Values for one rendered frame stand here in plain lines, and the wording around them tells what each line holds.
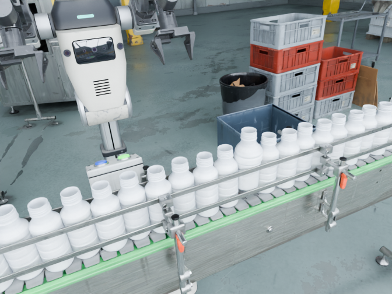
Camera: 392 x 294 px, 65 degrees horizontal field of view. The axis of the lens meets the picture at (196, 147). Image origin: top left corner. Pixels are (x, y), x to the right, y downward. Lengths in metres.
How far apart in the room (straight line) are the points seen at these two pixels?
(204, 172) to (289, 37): 2.45
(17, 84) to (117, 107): 3.36
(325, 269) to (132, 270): 1.47
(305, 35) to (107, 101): 2.29
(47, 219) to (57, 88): 3.85
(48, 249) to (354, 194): 0.86
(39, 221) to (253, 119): 1.12
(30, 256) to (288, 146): 0.63
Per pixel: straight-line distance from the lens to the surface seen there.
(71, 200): 0.66
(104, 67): 1.27
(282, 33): 2.97
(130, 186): 0.67
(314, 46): 3.34
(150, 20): 1.33
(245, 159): 0.75
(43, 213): 0.67
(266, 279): 1.94
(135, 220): 0.71
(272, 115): 1.60
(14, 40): 1.01
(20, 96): 4.66
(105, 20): 1.32
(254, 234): 0.88
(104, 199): 0.66
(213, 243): 0.82
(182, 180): 0.70
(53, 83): 4.46
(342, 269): 2.09
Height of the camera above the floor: 1.53
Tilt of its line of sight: 30 degrees down
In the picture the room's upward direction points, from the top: 3 degrees counter-clockwise
